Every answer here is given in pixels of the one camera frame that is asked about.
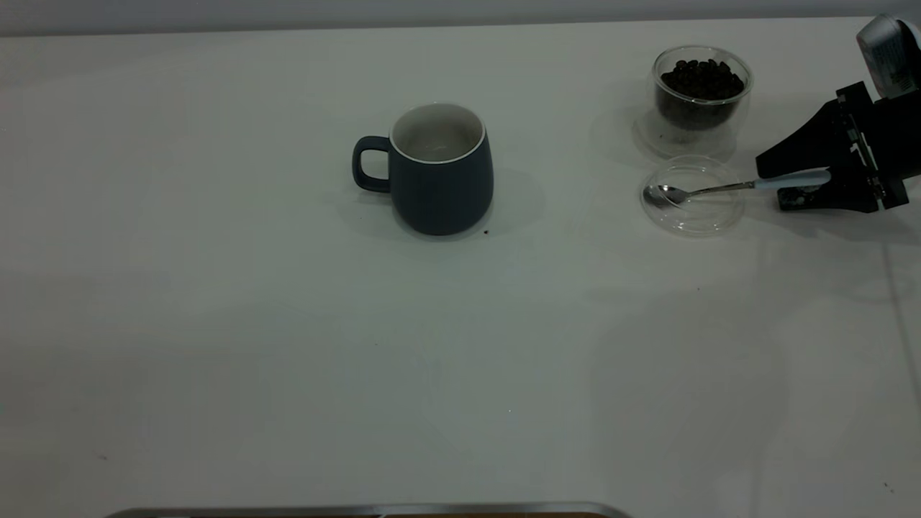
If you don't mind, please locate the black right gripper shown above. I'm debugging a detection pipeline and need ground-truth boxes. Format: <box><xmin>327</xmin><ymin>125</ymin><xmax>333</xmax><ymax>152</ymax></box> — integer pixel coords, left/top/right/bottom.
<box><xmin>756</xmin><ymin>81</ymin><xmax>921</xmax><ymax>213</ymax></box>

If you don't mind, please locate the steel spoon light blue handle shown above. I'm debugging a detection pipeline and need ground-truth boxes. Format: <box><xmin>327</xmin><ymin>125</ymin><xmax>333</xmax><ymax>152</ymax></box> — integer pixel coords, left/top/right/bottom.
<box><xmin>644</xmin><ymin>170</ymin><xmax>832</xmax><ymax>209</ymax></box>

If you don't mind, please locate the dark grey ceramic mug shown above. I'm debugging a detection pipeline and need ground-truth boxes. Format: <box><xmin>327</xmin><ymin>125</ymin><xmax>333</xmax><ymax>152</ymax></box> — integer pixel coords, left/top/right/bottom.
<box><xmin>352</xmin><ymin>103</ymin><xmax>495</xmax><ymax>237</ymax></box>

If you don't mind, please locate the double-walled clear glass cup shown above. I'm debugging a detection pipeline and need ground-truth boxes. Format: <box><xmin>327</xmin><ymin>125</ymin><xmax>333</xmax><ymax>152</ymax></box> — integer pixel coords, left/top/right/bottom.
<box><xmin>650</xmin><ymin>45</ymin><xmax>755</xmax><ymax>158</ymax></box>

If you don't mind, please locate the dark coffee beans pile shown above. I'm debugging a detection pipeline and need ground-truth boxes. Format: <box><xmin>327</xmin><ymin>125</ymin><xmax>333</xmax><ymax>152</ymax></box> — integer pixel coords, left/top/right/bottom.
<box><xmin>658</xmin><ymin>59</ymin><xmax>746</xmax><ymax>132</ymax></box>

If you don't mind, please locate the small clear glass dish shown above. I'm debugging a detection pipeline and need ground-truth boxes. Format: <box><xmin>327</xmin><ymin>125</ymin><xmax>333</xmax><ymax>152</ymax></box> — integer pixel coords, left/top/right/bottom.
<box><xmin>640</xmin><ymin>156</ymin><xmax>747</xmax><ymax>238</ymax></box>

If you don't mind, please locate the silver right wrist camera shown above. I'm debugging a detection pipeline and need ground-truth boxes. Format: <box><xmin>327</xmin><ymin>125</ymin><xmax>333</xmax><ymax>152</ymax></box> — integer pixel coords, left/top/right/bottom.
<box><xmin>856</xmin><ymin>14</ymin><xmax>921</xmax><ymax>99</ymax></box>

